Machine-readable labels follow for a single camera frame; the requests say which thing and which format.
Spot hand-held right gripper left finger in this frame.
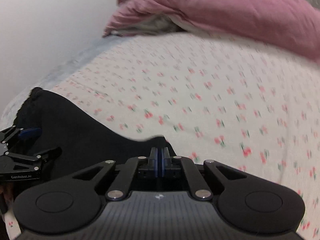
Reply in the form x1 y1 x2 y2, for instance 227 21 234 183
72 147 159 201

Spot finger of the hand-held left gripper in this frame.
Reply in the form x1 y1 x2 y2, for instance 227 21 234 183
4 147 62 164
0 126 42 151

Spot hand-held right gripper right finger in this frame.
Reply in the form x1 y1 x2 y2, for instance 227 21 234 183
160 147 248 201

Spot black pants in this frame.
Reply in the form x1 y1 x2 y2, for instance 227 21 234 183
12 87 187 200

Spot cherry print bed sheet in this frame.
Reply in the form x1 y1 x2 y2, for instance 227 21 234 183
0 33 320 240

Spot pink duvet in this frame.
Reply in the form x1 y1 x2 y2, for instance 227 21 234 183
102 0 320 64

